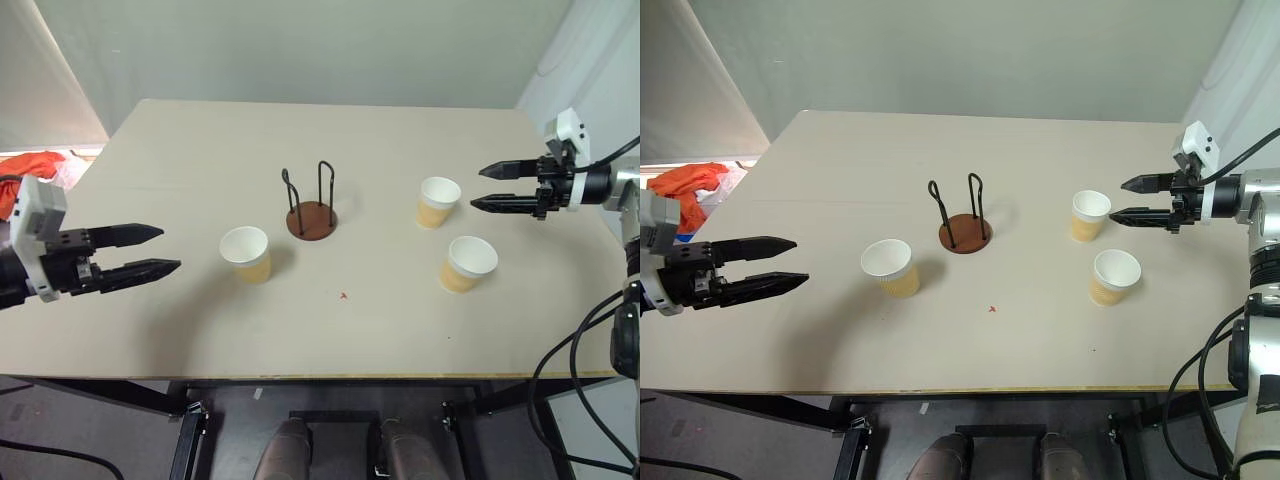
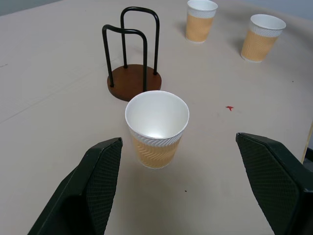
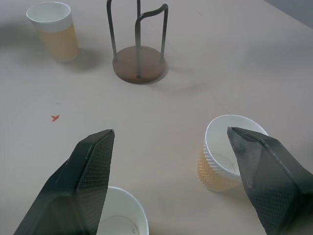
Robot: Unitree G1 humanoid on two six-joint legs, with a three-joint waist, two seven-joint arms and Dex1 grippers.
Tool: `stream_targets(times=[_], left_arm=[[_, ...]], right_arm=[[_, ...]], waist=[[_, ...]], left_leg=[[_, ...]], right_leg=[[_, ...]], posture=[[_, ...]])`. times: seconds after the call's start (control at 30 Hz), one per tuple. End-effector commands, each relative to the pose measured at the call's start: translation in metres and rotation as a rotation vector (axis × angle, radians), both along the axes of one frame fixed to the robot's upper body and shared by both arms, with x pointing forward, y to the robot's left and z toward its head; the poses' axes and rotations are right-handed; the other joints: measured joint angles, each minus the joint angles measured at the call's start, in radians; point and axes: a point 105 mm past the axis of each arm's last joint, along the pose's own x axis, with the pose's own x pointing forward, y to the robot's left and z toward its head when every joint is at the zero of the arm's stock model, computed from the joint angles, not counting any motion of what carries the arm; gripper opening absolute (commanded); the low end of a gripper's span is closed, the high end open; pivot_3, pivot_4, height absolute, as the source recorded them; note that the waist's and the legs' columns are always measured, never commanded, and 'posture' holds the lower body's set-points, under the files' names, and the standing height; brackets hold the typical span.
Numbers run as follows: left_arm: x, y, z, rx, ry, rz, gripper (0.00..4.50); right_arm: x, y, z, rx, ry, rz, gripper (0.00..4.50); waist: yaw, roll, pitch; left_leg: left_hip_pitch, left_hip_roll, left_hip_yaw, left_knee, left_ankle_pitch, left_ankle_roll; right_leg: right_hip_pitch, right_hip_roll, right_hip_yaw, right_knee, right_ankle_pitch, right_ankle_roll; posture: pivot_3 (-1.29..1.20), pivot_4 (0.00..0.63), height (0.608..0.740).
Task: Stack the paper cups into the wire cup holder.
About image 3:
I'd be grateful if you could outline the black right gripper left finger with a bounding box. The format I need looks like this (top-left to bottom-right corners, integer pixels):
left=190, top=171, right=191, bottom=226
left=13, top=129, right=115, bottom=235

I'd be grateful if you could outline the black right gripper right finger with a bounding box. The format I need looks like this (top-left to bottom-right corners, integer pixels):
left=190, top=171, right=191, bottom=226
left=226, top=126, right=313, bottom=235

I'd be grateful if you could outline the metal cup holder stand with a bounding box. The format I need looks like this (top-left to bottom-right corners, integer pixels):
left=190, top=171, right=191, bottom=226
left=106, top=0, right=169, bottom=84

